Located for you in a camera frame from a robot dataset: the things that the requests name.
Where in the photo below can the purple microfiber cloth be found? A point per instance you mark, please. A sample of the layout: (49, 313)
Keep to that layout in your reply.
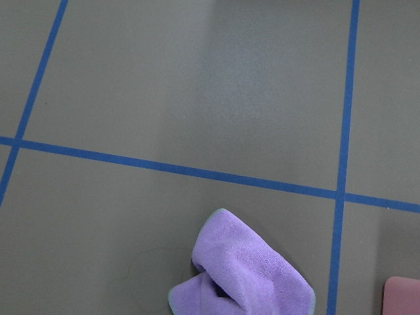
(239, 273)

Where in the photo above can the pink plastic tray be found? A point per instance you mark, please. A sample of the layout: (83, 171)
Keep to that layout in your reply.
(401, 296)

